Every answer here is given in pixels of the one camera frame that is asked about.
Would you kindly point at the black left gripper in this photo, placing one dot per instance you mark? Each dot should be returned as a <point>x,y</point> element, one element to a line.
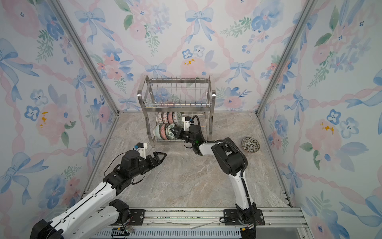
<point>157,161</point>

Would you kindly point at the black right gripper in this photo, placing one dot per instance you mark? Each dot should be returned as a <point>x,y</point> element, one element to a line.
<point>180,133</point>

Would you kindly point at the green monstera leaf bowl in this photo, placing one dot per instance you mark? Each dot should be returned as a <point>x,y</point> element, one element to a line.
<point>169,133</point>

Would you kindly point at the green white patterned bowl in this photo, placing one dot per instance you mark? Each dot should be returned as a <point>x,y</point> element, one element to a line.
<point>177,118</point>

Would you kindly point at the black floral pattern bowl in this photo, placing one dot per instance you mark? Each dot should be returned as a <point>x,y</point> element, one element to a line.
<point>170,117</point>

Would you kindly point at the red diamond pattern bowl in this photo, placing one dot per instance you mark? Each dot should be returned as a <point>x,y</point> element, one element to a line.
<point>164,116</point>

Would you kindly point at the black leaf pattern pink bowl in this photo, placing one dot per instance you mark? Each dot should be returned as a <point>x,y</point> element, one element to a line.
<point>250,145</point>

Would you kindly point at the pale green celadon bowl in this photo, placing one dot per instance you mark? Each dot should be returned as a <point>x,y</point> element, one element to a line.
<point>156,131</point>

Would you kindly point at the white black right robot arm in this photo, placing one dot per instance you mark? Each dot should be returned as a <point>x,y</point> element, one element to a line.
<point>232,162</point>

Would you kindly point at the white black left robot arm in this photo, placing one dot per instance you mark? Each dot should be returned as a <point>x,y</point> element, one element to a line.
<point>100,208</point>

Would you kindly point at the stainless steel dish rack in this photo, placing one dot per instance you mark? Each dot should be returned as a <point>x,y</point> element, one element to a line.
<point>189,96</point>

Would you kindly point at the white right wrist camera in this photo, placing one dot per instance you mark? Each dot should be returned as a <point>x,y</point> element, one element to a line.
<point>187,122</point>

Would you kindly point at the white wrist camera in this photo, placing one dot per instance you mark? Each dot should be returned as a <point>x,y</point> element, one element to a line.
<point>187,122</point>
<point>141,148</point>

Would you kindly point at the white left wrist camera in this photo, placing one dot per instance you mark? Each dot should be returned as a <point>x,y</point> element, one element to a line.
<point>141,148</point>

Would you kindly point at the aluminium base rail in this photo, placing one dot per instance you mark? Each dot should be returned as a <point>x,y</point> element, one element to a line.
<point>186,223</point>

